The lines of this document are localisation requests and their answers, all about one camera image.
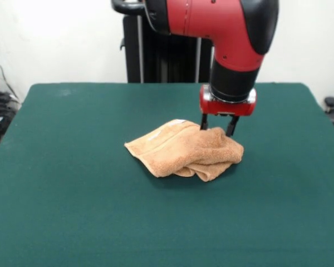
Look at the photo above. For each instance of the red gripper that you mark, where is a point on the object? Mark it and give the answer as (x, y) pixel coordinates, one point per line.
(228, 108)

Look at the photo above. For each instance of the tan terry towel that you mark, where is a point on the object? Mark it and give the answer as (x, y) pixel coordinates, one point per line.
(189, 150)

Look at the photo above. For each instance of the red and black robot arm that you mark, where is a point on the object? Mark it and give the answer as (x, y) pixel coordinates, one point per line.
(211, 16)

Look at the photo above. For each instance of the dark green table cloth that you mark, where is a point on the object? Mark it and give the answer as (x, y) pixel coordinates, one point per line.
(100, 208)

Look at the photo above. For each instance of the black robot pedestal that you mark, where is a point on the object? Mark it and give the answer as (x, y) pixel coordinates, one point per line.
(133, 55)

